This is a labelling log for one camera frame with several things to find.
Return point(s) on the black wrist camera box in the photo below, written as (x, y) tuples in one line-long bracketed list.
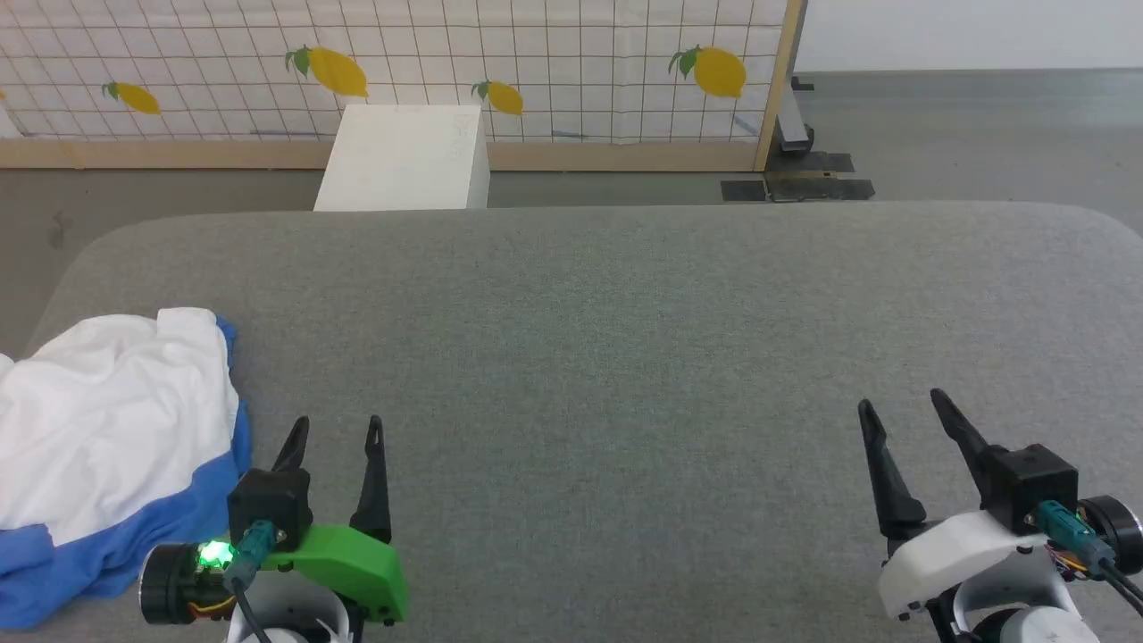
[(1027, 482), (268, 500)]

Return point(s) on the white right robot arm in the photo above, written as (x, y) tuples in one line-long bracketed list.
[(1027, 594)]

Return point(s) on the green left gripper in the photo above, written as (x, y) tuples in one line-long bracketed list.
[(357, 563)]

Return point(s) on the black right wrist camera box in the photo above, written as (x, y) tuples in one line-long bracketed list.
[(1027, 482)]

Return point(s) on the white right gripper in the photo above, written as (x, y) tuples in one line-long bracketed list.
[(946, 558)]

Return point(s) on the white box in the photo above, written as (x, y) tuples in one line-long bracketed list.
[(402, 161)]

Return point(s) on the lemon print partition screen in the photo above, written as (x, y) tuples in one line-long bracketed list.
[(446, 54)]

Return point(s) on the grey metal support foot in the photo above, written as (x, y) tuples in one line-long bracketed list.
[(793, 125)]

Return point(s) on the white and blue t-shirt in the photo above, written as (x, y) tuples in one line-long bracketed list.
[(116, 420)]

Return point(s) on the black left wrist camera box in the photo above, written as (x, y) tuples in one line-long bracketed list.
[(268, 500)]

